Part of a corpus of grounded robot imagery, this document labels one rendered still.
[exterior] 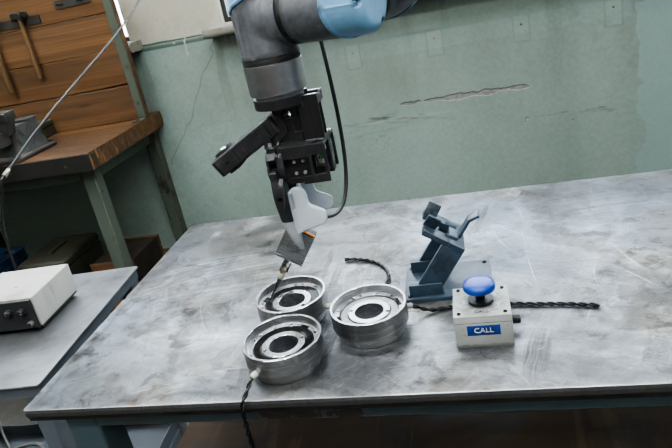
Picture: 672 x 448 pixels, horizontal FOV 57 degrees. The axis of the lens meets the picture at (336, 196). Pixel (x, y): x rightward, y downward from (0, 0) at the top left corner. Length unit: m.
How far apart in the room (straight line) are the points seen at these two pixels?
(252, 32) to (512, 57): 1.69
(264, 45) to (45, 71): 2.02
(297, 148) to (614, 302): 0.45
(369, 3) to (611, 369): 0.48
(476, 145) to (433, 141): 0.16
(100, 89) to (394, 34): 1.16
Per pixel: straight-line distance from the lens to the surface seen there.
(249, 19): 0.76
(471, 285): 0.79
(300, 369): 0.79
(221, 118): 2.55
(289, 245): 0.86
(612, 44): 2.41
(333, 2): 0.69
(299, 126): 0.80
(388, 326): 0.81
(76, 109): 2.69
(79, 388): 0.96
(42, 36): 2.69
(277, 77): 0.76
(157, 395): 0.87
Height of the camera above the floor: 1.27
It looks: 20 degrees down
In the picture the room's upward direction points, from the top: 12 degrees counter-clockwise
